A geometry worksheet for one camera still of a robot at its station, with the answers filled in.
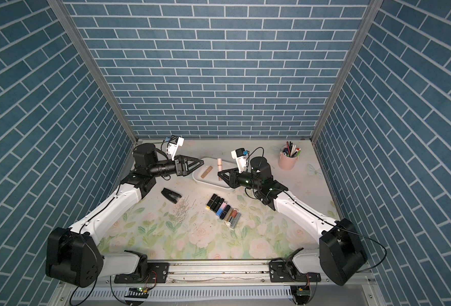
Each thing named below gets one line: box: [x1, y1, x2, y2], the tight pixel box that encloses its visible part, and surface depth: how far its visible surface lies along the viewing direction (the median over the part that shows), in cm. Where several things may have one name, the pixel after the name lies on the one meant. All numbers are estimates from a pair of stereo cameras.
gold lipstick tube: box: [224, 207, 234, 222], surface depth 90 cm
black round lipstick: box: [219, 204, 232, 220], surface depth 91 cm
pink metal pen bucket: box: [278, 145, 300, 171], surface depth 103 cm
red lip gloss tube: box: [228, 207, 239, 227], surface depth 89 cm
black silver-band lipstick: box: [210, 195, 222, 213], surface depth 93 cm
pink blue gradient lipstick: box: [215, 201, 228, 217], surface depth 91 cm
